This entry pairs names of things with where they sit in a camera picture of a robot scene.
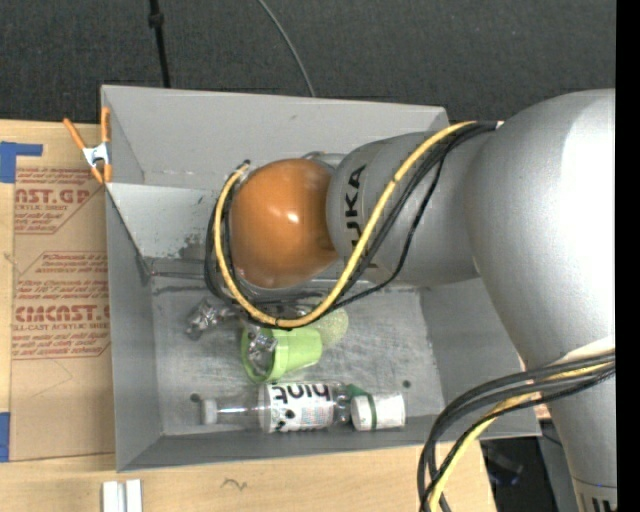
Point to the clear plastic bottle, white label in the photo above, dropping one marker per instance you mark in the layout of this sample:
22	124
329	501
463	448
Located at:
300	407

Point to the light green plastic cup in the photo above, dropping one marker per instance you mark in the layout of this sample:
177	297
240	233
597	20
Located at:
295	350

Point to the pale green fuzzy ball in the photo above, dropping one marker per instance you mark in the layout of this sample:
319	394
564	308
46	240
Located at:
336	324

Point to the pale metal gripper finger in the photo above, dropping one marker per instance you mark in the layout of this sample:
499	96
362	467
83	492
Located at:
261	347
204	316

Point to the grey metal bin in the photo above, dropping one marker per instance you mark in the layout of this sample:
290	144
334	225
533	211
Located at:
190	130

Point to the brown cardboard board, red print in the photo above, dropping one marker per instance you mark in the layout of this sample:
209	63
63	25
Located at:
55	380

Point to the white bottle with green band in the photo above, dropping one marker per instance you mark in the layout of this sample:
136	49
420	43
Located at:
385	411

